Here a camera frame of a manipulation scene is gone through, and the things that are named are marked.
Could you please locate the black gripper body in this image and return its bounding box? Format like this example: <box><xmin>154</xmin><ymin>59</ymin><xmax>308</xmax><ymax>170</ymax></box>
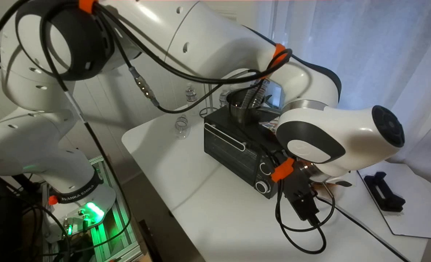
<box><xmin>289</xmin><ymin>179</ymin><xmax>323</xmax><ymax>225</ymax></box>

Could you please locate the white-rimmed oven dial plain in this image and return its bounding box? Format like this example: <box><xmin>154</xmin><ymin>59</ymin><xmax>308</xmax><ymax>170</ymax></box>
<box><xmin>253</xmin><ymin>179</ymin><xmax>270</xmax><ymax>195</ymax></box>

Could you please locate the white-rimmed oven dial with scale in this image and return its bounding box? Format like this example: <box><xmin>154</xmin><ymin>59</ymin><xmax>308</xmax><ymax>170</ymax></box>
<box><xmin>257</xmin><ymin>161</ymin><xmax>273</xmax><ymax>176</ymax></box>

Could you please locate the black toaster oven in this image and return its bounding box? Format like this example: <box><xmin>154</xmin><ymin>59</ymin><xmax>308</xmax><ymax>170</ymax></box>
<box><xmin>202</xmin><ymin>104</ymin><xmax>291</xmax><ymax>201</ymax></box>

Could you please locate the metal pot on oven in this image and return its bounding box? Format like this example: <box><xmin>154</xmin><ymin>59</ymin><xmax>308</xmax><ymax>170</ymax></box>
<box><xmin>225</xmin><ymin>78</ymin><xmax>286</xmax><ymax>125</ymax></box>

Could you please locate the black plastic clamp holder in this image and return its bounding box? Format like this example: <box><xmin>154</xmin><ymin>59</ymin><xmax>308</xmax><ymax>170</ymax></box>
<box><xmin>362</xmin><ymin>170</ymin><xmax>406</xmax><ymax>214</ymax></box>

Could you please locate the white flat board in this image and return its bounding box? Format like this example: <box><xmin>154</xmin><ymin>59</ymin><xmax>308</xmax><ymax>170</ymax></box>
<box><xmin>356</xmin><ymin>160</ymin><xmax>431</xmax><ymax>241</ymax></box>

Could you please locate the clear plastic container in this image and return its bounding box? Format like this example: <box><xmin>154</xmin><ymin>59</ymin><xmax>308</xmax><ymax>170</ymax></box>
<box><xmin>173</xmin><ymin>115</ymin><xmax>193</xmax><ymax>141</ymax></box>

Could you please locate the green-lit robot control stand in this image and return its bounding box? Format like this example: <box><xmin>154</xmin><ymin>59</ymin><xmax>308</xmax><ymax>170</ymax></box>
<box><xmin>23</xmin><ymin>154</ymin><xmax>144</xmax><ymax>262</ymax></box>

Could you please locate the thin black power cable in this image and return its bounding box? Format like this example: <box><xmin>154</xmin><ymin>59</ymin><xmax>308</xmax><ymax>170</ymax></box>
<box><xmin>315</xmin><ymin>192</ymin><xmax>410</xmax><ymax>262</ymax></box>

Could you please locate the white and black oven handle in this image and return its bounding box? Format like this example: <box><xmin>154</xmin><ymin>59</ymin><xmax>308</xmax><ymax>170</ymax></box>
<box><xmin>203</xmin><ymin>122</ymin><xmax>247</xmax><ymax>153</ymax></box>

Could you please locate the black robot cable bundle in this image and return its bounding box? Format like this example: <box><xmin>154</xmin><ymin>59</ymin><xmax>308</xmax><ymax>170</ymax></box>
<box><xmin>0</xmin><ymin>0</ymin><xmax>337</xmax><ymax>256</ymax></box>

